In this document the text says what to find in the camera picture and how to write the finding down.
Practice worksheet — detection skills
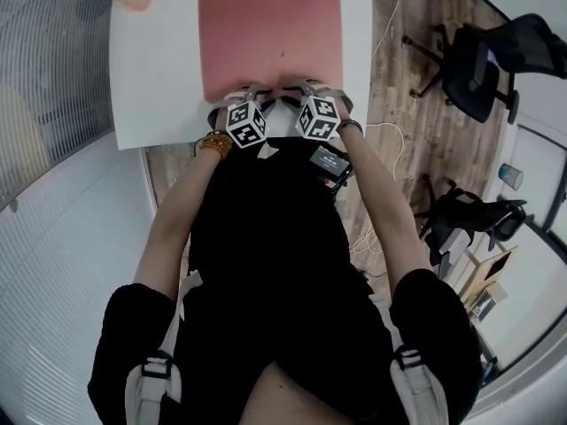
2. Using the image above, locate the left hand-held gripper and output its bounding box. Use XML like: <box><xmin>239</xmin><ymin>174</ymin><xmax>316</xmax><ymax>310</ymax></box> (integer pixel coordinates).
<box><xmin>206</xmin><ymin>83</ymin><xmax>277</xmax><ymax>151</ymax></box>

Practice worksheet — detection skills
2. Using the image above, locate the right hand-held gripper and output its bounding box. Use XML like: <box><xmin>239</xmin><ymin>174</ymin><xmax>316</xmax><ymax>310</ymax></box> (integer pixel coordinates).
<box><xmin>282</xmin><ymin>79</ymin><xmax>356</xmax><ymax>143</ymax></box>

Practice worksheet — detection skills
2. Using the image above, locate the pink desk mat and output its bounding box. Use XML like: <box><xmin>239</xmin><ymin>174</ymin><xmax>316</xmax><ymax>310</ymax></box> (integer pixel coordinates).
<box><xmin>198</xmin><ymin>0</ymin><xmax>346</xmax><ymax>104</ymax></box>

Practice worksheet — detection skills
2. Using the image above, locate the person's right forearm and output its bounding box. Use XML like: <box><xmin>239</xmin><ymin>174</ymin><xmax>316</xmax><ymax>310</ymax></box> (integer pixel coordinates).
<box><xmin>338</xmin><ymin>126</ymin><xmax>438</xmax><ymax>300</ymax></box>

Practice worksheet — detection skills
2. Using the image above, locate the person's left forearm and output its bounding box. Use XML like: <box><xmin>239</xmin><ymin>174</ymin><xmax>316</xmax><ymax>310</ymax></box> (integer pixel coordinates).
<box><xmin>132</xmin><ymin>137</ymin><xmax>231</xmax><ymax>303</ymax></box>

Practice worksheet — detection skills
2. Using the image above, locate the black device with screen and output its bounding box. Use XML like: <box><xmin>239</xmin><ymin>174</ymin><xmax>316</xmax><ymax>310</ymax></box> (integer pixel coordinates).
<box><xmin>308</xmin><ymin>143</ymin><xmax>353</xmax><ymax>189</ymax></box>

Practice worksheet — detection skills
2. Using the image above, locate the white table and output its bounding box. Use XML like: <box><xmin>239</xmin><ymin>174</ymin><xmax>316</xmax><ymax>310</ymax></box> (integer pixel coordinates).
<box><xmin>108</xmin><ymin>0</ymin><xmax>373</xmax><ymax>151</ymax></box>

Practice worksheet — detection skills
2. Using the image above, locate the person's black clothing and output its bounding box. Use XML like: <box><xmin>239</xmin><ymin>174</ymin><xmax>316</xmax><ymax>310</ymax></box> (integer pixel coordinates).
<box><xmin>87</xmin><ymin>135</ymin><xmax>484</xmax><ymax>425</ymax></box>

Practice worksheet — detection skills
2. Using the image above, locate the black mesh office chair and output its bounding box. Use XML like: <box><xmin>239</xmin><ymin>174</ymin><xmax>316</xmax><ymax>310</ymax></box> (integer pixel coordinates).
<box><xmin>401</xmin><ymin>13</ymin><xmax>567</xmax><ymax>126</ymax></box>

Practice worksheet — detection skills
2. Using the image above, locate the black office chair grey seat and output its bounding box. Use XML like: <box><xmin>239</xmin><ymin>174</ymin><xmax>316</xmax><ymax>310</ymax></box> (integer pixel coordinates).
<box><xmin>414</xmin><ymin>174</ymin><xmax>528</xmax><ymax>278</ymax></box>

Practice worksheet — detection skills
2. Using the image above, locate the mesh waste bin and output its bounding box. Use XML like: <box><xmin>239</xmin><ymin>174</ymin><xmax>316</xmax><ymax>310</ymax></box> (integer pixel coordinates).
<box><xmin>498</xmin><ymin>162</ymin><xmax>524</xmax><ymax>190</ymax></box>

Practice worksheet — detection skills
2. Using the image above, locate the wooden board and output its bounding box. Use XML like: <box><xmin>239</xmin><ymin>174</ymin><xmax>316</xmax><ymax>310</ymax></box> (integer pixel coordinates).
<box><xmin>460</xmin><ymin>245</ymin><xmax>519</xmax><ymax>309</ymax></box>

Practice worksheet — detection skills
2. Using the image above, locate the orange bead bracelet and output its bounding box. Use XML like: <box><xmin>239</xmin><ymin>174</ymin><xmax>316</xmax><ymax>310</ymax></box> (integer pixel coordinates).
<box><xmin>194</xmin><ymin>131</ymin><xmax>234</xmax><ymax>157</ymax></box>

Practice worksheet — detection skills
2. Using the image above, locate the thin white table cable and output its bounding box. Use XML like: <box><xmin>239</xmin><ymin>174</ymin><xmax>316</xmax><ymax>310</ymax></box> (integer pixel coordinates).
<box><xmin>370</xmin><ymin>0</ymin><xmax>402</xmax><ymax>57</ymax></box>

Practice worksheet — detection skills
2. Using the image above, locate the left white shoulder strap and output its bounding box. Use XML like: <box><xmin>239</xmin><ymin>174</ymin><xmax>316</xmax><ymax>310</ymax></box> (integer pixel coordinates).
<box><xmin>123</xmin><ymin>270</ymin><xmax>204</xmax><ymax>425</ymax></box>

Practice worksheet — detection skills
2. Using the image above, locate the white shoulder strap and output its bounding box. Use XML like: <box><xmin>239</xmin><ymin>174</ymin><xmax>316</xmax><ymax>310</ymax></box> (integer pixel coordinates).
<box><xmin>123</xmin><ymin>270</ymin><xmax>204</xmax><ymax>425</ymax></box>
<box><xmin>367</xmin><ymin>294</ymin><xmax>451</xmax><ymax>425</ymax></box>

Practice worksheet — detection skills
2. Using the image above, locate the right white shoulder strap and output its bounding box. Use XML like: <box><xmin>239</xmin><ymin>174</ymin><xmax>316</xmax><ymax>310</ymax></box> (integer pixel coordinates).
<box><xmin>367</xmin><ymin>294</ymin><xmax>451</xmax><ymax>425</ymax></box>

